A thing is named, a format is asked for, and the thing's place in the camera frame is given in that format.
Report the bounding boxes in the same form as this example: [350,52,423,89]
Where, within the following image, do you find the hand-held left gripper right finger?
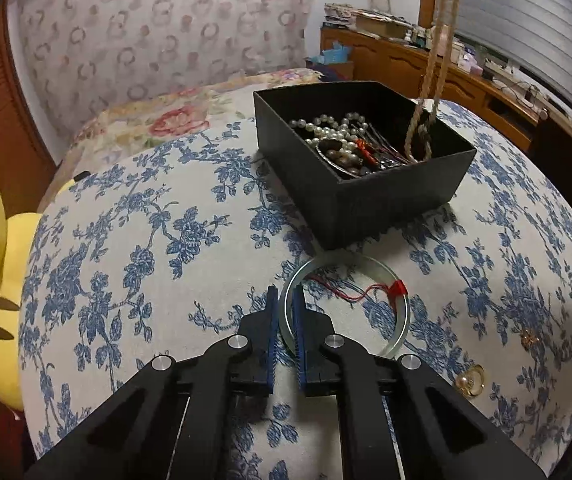
[293,287,547,480]

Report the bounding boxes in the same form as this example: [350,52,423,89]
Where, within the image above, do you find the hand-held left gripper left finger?
[26,285,279,480]

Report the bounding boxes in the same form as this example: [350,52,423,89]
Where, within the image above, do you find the pale jade bangle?
[282,255,411,358]

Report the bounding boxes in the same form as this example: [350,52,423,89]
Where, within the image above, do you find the black cardboard box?
[253,81,478,251]

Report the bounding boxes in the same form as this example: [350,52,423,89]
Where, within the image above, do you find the silver bangle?
[316,139,367,179]

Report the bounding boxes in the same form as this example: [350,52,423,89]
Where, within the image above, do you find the red tassel string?
[356,127,417,166]

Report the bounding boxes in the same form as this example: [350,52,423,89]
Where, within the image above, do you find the white pearl necklace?
[288,112,373,162]

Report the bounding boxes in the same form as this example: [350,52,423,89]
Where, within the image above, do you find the floral bed blanket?
[56,67,325,172]

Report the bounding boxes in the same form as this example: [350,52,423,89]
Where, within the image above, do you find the dark blue bedding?
[306,55,357,82]

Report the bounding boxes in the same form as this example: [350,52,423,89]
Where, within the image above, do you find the blue plastic bag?
[311,42,355,64]

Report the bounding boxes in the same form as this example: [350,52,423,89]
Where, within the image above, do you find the wooden sideboard cabinet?
[320,27,572,162]

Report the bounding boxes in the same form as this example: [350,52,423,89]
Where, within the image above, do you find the circle patterned curtain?
[8,0,317,127]

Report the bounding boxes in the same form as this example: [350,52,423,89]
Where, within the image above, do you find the grey window blind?
[453,0,572,127]

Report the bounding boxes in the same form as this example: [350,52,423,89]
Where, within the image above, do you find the red knotted string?
[306,275,409,306]

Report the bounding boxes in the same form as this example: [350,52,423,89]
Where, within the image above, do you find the gold ring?
[455,367,487,400]

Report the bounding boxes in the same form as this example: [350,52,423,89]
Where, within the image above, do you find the power strip with cables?
[496,80,550,112]

